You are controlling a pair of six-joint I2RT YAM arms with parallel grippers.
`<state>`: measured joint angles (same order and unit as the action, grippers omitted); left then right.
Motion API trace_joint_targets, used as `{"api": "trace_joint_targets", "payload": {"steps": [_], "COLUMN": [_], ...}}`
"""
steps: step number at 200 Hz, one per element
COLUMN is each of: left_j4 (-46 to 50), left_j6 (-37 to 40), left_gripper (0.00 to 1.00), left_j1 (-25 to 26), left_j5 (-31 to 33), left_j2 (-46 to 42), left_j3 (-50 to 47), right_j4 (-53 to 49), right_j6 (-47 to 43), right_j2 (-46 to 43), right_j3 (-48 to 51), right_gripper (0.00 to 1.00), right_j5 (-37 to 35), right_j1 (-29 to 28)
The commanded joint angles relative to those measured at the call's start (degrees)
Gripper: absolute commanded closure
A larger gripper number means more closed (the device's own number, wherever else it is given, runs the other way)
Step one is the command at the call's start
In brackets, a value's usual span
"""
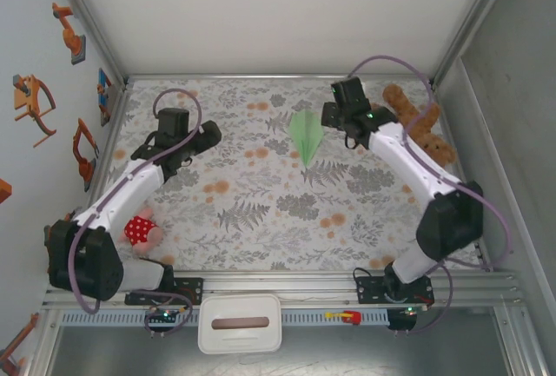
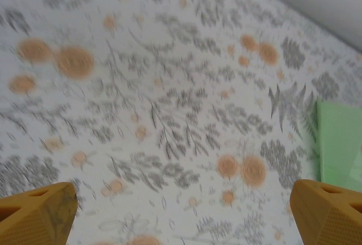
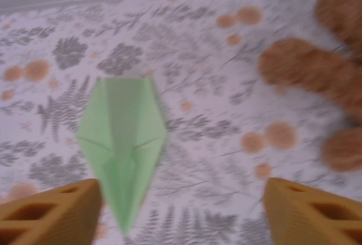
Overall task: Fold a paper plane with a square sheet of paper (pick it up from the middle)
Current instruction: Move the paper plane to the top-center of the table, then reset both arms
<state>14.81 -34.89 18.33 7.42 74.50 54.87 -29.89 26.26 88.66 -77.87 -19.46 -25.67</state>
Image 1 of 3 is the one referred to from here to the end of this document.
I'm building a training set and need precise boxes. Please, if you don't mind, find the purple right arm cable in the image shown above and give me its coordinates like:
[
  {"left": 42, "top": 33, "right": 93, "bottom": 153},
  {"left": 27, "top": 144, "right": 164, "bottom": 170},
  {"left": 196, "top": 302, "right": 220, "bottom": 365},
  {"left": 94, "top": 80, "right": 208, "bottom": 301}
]
[{"left": 346, "top": 55, "right": 513, "bottom": 336}]

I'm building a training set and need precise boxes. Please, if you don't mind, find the orange grey gripper wall sticker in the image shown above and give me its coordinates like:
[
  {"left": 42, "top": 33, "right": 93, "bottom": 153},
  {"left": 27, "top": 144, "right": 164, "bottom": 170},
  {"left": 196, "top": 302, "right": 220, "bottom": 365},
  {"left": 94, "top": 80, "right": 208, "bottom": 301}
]
[{"left": 11, "top": 74, "right": 58, "bottom": 148}]

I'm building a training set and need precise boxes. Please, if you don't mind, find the brown teddy bear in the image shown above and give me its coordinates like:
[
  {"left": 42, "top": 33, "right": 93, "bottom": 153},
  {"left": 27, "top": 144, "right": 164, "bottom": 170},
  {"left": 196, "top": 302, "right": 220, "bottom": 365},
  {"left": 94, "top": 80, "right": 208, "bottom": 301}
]
[{"left": 381, "top": 83, "right": 458, "bottom": 167}]

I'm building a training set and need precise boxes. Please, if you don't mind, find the pink plush red dotted dress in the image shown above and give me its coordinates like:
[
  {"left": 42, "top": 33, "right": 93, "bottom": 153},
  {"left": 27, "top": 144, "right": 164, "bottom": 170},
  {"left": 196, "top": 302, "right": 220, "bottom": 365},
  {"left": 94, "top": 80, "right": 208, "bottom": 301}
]
[{"left": 116, "top": 206, "right": 164, "bottom": 254}]

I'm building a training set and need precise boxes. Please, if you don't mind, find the grey slotted cable duct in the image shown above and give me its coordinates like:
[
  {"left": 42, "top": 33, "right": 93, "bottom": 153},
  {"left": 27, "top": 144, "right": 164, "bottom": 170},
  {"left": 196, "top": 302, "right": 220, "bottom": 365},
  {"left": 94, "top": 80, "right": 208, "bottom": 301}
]
[{"left": 58, "top": 309, "right": 390, "bottom": 326}]

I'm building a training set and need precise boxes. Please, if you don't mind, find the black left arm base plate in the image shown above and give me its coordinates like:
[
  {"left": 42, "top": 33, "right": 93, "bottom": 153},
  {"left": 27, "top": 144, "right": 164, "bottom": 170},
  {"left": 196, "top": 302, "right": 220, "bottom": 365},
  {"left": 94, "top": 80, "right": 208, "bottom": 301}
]
[{"left": 124, "top": 277, "right": 205, "bottom": 307}]

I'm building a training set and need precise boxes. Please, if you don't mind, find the blue orange machine wall sticker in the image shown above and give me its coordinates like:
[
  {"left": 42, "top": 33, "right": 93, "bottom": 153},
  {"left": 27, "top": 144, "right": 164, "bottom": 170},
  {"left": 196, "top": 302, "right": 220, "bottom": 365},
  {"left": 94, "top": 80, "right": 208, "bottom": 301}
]
[{"left": 96, "top": 67, "right": 115, "bottom": 128}]

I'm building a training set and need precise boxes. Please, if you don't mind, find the aluminium extrusion frame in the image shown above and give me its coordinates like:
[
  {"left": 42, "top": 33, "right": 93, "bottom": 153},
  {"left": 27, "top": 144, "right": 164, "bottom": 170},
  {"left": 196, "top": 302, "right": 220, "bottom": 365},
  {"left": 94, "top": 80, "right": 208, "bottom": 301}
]
[{"left": 25, "top": 0, "right": 551, "bottom": 376}]

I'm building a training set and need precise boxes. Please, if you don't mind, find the floral print tablecloth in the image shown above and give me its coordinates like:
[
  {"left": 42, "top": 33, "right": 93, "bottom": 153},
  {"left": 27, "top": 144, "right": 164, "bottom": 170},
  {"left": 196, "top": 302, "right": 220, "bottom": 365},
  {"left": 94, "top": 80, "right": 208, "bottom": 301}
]
[{"left": 82, "top": 78, "right": 490, "bottom": 272}]

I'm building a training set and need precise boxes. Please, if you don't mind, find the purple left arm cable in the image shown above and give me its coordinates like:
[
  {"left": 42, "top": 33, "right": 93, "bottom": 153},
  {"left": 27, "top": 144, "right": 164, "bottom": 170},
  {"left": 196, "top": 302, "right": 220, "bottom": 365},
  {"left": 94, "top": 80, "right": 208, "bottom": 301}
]
[{"left": 68, "top": 87, "right": 203, "bottom": 339}]

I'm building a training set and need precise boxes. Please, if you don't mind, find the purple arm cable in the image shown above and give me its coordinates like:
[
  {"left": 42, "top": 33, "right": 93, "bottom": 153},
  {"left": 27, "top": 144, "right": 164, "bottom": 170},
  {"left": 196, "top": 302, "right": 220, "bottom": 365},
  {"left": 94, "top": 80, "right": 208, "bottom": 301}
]
[
  {"left": 68, "top": 87, "right": 203, "bottom": 339},
  {"left": 346, "top": 55, "right": 513, "bottom": 336}
]

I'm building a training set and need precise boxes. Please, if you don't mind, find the light green paper sheet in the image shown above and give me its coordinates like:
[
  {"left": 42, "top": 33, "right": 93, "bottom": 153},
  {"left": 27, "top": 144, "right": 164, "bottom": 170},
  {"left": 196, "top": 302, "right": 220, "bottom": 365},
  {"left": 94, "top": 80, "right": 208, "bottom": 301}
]
[{"left": 288, "top": 109, "right": 325, "bottom": 168}]

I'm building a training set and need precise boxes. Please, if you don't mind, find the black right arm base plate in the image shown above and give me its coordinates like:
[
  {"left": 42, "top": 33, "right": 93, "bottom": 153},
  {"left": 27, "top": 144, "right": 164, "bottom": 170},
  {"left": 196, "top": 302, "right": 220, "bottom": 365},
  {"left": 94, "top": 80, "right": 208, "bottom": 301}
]
[{"left": 355, "top": 274, "right": 434, "bottom": 306}]

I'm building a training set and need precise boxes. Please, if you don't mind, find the white plastic tissue box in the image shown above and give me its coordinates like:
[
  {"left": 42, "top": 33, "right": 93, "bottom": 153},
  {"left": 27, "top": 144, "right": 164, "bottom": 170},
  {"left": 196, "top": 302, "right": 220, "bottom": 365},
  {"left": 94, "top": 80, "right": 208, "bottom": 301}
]
[{"left": 197, "top": 293, "right": 282, "bottom": 354}]

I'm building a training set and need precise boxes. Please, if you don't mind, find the red yellow small tool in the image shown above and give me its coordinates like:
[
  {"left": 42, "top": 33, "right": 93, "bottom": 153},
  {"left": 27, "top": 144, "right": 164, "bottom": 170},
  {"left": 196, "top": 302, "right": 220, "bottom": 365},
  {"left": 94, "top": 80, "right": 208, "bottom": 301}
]
[{"left": 325, "top": 309, "right": 362, "bottom": 325}]

